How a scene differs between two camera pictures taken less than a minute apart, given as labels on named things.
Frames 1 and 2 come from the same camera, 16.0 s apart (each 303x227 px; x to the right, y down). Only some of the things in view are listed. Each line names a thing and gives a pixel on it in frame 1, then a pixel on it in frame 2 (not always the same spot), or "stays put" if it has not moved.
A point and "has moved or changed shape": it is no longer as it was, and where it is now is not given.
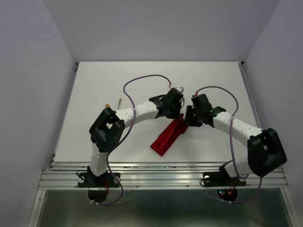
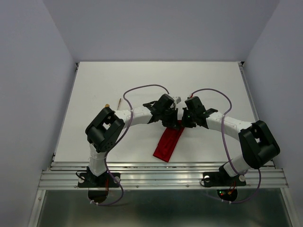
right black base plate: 219,179 stays put
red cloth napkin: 177,127 has moved or changed shape
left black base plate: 89,180 stays put
